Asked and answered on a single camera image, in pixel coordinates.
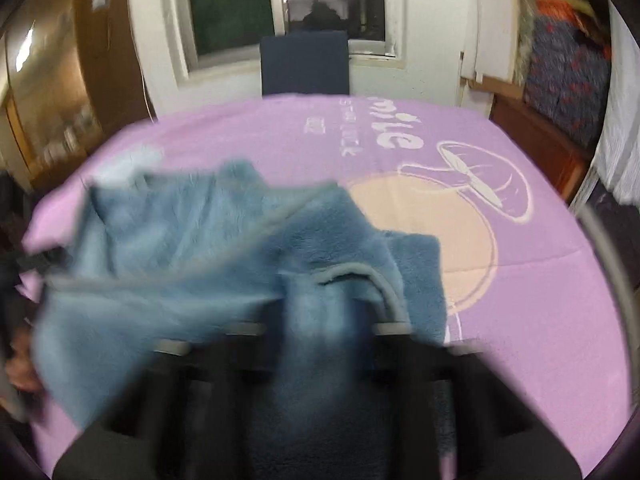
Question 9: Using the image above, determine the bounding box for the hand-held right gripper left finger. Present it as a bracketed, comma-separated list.
[52, 322, 273, 480]

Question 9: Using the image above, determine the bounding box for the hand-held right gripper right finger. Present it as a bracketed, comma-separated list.
[375, 322, 583, 480]

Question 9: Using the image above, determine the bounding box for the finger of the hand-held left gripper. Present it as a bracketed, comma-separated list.
[15, 247, 68, 277]

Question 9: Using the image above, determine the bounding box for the blue fleece jacket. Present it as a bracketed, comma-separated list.
[34, 160, 458, 480]

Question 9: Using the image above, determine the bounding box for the person's left hand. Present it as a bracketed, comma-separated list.
[5, 332, 47, 396]

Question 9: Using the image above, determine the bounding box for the purple printed blanket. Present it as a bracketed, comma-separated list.
[22, 94, 636, 480]

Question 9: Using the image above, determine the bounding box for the wooden glass display cabinet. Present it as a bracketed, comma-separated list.
[0, 0, 153, 191]

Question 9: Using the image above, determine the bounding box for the low wooden cabinet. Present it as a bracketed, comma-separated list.
[490, 92, 593, 201]

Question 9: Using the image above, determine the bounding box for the white lace curtain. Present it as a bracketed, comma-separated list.
[595, 10, 640, 206]

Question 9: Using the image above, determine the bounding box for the sliding glass window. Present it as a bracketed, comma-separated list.
[167, 0, 408, 78]

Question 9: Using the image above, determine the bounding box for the dark blue chair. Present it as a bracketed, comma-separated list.
[259, 30, 351, 98]

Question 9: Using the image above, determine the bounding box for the stack of patterned blue boxes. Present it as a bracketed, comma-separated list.
[525, 0, 613, 148]

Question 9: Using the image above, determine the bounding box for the floral patterned panel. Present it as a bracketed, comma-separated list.
[515, 0, 540, 86]

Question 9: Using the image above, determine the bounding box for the white board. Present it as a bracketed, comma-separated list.
[457, 0, 521, 86]

